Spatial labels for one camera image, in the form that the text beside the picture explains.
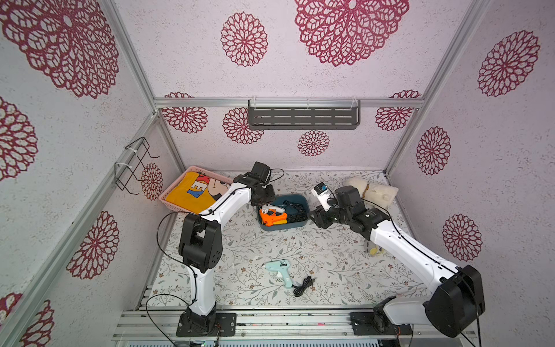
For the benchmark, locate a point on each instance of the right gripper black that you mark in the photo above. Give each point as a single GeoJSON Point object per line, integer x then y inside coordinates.
{"type": "Point", "coordinates": [321, 217]}

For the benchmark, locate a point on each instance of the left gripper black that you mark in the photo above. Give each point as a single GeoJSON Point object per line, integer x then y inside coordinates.
{"type": "Point", "coordinates": [272, 196]}

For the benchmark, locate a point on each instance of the orange hot glue gun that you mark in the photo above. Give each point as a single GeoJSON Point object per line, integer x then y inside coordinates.
{"type": "Point", "coordinates": [273, 220]}

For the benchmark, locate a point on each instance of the white hot glue gun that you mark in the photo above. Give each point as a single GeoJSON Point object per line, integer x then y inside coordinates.
{"type": "Point", "coordinates": [269, 209]}

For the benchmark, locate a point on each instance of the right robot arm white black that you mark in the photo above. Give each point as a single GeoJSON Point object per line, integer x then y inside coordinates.
{"type": "Point", "coordinates": [456, 298]}

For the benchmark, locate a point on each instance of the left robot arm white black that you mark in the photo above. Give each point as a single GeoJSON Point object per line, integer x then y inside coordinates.
{"type": "Point", "coordinates": [201, 243]}

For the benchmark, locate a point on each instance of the mint green hot glue gun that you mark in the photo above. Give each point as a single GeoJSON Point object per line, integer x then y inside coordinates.
{"type": "Point", "coordinates": [281, 267]}

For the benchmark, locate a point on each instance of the white plush toy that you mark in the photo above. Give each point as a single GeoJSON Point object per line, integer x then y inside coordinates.
{"type": "Point", "coordinates": [381, 194]}

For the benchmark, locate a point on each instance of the small yellow grey toy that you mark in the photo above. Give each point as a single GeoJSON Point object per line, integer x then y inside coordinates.
{"type": "Point", "coordinates": [374, 251]}

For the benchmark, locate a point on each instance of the yellow cartoon t-shirt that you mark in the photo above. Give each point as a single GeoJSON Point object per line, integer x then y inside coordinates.
{"type": "Point", "coordinates": [195, 193]}

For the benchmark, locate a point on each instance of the pink plastic basket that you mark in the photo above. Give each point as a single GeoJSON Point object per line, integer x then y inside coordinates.
{"type": "Point", "coordinates": [190, 188]}

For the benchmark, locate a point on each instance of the grey wall shelf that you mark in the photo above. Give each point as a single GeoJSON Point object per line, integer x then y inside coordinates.
{"type": "Point", "coordinates": [304, 117]}

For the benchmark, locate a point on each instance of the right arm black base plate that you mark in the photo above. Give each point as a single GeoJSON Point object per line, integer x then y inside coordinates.
{"type": "Point", "coordinates": [371, 323]}

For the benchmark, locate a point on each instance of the black wire wall rack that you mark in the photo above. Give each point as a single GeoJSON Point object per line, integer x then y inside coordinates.
{"type": "Point", "coordinates": [125, 171]}

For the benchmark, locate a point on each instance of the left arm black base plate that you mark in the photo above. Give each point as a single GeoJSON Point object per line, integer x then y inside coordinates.
{"type": "Point", "coordinates": [215, 324]}

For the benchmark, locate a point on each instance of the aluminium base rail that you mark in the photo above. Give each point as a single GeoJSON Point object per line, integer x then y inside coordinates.
{"type": "Point", "coordinates": [258, 324]}

